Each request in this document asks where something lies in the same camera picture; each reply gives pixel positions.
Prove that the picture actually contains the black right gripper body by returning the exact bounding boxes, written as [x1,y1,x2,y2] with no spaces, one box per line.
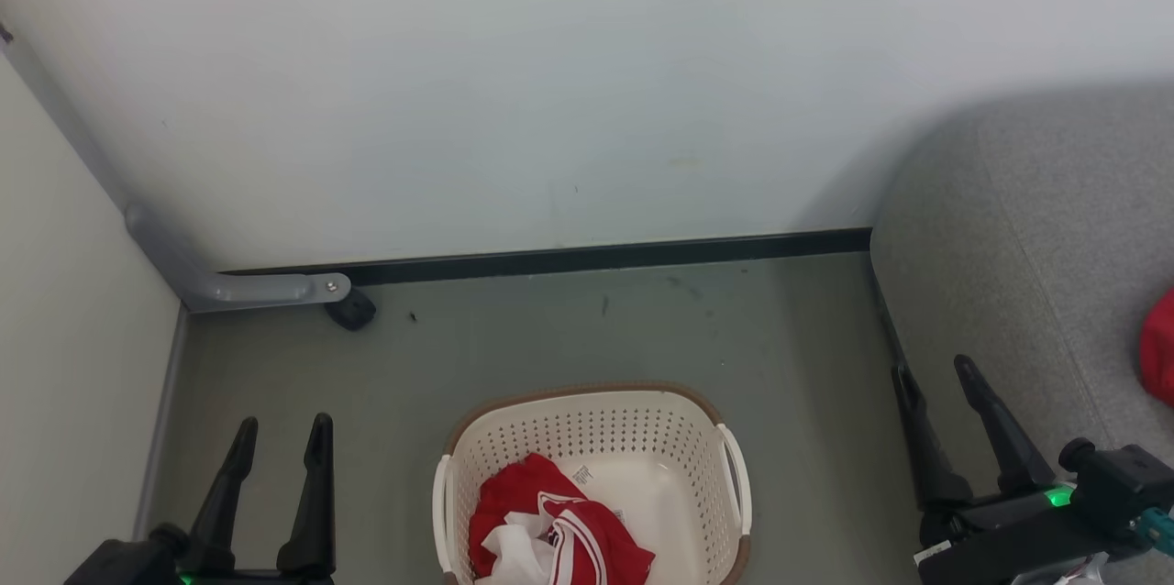
[914,482,1138,585]

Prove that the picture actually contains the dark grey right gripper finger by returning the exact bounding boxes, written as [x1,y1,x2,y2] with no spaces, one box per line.
[892,365,975,510]
[954,354,1058,494]

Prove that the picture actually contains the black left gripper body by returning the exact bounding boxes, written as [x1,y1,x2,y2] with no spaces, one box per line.
[62,525,336,585]

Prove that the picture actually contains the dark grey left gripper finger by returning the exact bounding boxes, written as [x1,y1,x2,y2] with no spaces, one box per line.
[277,413,336,579]
[188,416,260,573]

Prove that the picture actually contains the red mesh shorts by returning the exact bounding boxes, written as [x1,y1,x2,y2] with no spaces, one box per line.
[1139,287,1174,407]

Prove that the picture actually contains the red and white striped garment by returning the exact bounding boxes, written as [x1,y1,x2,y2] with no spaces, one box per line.
[468,453,657,585]

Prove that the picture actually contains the grey fabric sofa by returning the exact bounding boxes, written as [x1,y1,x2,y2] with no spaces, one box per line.
[869,85,1174,585]

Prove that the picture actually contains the black caster wheel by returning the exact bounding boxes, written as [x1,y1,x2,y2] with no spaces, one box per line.
[325,288,378,332]

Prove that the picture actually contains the grey metal partition foot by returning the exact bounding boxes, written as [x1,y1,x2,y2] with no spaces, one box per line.
[124,203,352,314]

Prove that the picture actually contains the cream perforated plastic laundry basket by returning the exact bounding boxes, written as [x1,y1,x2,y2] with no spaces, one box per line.
[432,382,754,585]

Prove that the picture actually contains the black baseboard strip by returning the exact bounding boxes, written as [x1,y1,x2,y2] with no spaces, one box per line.
[223,228,873,287]

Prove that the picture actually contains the teal cable connector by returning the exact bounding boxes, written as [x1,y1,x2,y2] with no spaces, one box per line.
[1135,506,1174,558]

